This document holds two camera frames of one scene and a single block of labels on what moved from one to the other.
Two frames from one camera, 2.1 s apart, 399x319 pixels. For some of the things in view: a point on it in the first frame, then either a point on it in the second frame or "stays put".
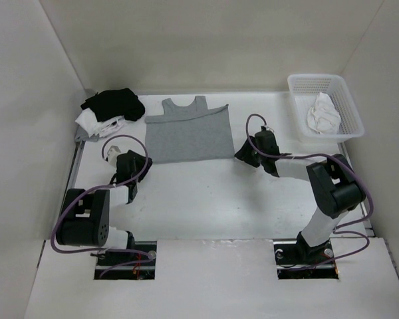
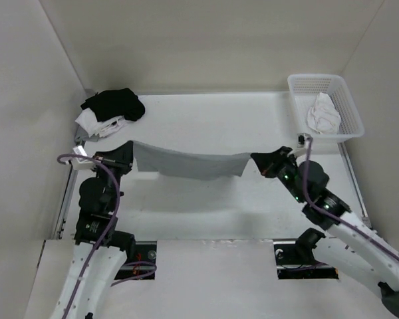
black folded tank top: [112, 104] stays put
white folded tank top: [88, 121] stays put
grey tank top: [189, 133] to [187, 165]
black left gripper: [139, 161] to [121, 157]
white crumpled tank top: [324, 117] stays put
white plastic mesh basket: [304, 90] stays put
